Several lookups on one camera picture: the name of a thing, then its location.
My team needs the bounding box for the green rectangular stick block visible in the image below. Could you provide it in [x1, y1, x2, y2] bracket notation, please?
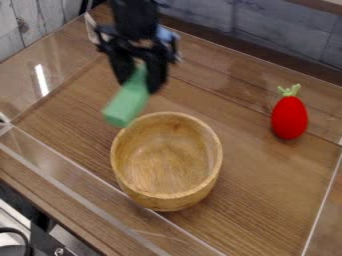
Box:
[102, 64, 150, 128]

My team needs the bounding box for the clear acrylic corner bracket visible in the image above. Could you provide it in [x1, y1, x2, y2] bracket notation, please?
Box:
[85, 12, 101, 45]

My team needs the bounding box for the black cable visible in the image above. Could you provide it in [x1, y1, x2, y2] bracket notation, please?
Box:
[0, 227, 33, 256]

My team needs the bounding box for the clear acrylic tray wall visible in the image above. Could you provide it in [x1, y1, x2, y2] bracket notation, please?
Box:
[0, 20, 342, 256]

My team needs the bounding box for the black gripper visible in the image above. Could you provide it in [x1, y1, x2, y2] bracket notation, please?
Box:
[94, 0, 180, 94]

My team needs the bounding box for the black metal bracket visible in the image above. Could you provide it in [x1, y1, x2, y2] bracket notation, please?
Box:
[30, 224, 69, 256]

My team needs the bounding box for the red plush strawberry toy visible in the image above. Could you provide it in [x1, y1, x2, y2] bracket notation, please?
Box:
[272, 84, 309, 140]

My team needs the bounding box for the brown wooden bowl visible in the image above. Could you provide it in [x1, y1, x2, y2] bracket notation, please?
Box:
[112, 111, 224, 212]

